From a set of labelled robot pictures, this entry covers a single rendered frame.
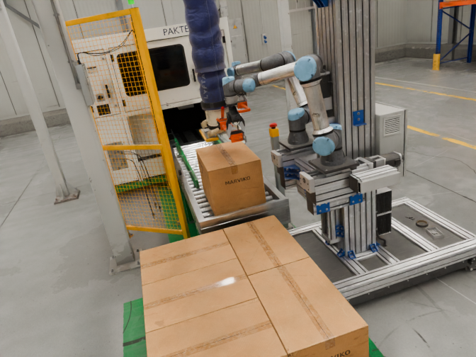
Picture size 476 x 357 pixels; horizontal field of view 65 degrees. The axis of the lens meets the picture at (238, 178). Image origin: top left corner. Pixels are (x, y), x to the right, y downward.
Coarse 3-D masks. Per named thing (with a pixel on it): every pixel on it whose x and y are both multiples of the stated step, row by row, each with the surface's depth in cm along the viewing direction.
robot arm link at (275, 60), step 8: (272, 56) 260; (280, 56) 260; (248, 64) 275; (256, 64) 268; (264, 64) 262; (272, 64) 260; (280, 64) 261; (232, 72) 285; (240, 72) 282; (248, 72) 278
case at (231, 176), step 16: (224, 144) 320; (240, 144) 314; (208, 160) 289; (224, 160) 284; (240, 160) 278; (256, 160) 274; (208, 176) 269; (224, 176) 272; (240, 176) 275; (256, 176) 278; (208, 192) 295; (224, 192) 276; (240, 192) 279; (256, 192) 283; (224, 208) 281; (240, 208) 284
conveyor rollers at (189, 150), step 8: (192, 144) 478; (200, 144) 472; (208, 144) 466; (176, 152) 457; (184, 152) 451; (192, 152) 446; (192, 160) 420; (184, 168) 401; (192, 168) 396; (200, 176) 371; (192, 184) 360; (200, 184) 354; (200, 192) 337; (200, 200) 320; (272, 200) 299; (200, 208) 305; (208, 208) 304; (208, 216) 295
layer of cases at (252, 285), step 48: (192, 240) 262; (240, 240) 253; (288, 240) 244; (144, 288) 220; (192, 288) 213; (240, 288) 207; (288, 288) 202; (336, 288) 196; (192, 336) 180; (240, 336) 176; (288, 336) 171; (336, 336) 168
